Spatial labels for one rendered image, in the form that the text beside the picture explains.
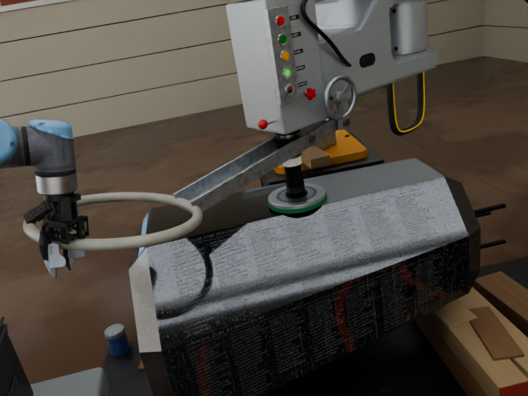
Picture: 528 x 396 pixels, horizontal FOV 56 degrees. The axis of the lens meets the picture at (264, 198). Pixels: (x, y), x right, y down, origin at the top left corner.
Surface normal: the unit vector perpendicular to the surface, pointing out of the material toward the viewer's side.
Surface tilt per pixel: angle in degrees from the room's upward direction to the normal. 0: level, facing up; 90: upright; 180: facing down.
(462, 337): 0
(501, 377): 0
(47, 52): 90
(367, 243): 45
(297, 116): 90
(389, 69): 90
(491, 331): 0
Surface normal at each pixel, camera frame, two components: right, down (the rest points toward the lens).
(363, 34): 0.61, 0.22
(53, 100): 0.20, 0.35
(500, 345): -0.15, -0.91
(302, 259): 0.04, -0.40
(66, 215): -0.38, 0.24
